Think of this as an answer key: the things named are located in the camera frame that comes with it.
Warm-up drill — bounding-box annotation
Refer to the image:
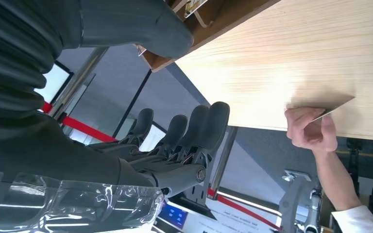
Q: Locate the white machine with blue screen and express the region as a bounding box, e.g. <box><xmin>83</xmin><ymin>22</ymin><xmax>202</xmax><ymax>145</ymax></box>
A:
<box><xmin>151</xmin><ymin>199</ymin><xmax>280</xmax><ymax>233</ymax></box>

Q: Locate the black stanchion post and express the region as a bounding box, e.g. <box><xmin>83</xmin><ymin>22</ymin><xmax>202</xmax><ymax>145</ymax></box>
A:
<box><xmin>112</xmin><ymin>69</ymin><xmax>153</xmax><ymax>139</ymax></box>

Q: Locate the person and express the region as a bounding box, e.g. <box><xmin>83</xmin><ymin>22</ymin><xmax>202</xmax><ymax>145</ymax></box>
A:
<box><xmin>284</xmin><ymin>107</ymin><xmax>373</xmax><ymax>233</ymax></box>

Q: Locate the clear plastic film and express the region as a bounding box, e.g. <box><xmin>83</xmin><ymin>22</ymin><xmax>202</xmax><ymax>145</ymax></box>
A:
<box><xmin>0</xmin><ymin>167</ymin><xmax>165</xmax><ymax>233</ymax></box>

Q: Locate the yellow hotel key card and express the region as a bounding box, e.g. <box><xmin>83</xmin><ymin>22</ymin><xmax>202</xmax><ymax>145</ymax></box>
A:
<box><xmin>184</xmin><ymin>0</ymin><xmax>210</xmax><ymax>18</ymax></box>

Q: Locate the chrome stanchion post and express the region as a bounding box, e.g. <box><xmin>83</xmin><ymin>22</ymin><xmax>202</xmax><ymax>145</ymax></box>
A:
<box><xmin>50</xmin><ymin>47</ymin><xmax>108</xmax><ymax>119</ymax></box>
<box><xmin>210</xmin><ymin>126</ymin><xmax>238</xmax><ymax>190</ymax></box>

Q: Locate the grey metal stand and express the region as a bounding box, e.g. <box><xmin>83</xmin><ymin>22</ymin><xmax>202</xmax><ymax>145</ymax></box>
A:
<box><xmin>278</xmin><ymin>169</ymin><xmax>322</xmax><ymax>233</ymax></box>

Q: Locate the red barrier belt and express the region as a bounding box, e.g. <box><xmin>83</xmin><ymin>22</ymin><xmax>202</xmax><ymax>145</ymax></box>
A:
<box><xmin>207</xmin><ymin>188</ymin><xmax>280</xmax><ymax>231</ymax></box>
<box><xmin>41</xmin><ymin>102</ymin><xmax>118</xmax><ymax>144</ymax></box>

